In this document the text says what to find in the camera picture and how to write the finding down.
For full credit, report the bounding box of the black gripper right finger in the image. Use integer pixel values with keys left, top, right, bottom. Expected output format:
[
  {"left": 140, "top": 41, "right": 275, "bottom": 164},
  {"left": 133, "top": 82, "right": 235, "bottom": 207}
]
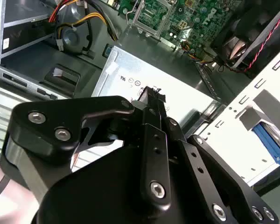
[{"left": 155, "top": 90, "right": 280, "bottom": 224}]

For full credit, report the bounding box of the hard disk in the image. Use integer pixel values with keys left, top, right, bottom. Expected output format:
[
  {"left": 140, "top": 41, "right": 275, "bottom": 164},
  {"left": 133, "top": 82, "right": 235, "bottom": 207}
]
[{"left": 252, "top": 121, "right": 280, "bottom": 177}]

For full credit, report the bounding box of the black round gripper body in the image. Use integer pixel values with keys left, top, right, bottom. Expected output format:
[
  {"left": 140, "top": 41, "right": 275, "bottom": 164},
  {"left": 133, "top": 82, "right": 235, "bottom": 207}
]
[{"left": 36, "top": 140, "right": 213, "bottom": 224}]

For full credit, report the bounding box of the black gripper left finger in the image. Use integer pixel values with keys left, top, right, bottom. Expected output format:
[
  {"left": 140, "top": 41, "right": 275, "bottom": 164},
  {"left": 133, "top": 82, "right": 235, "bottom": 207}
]
[{"left": 0, "top": 86, "right": 172, "bottom": 212}]

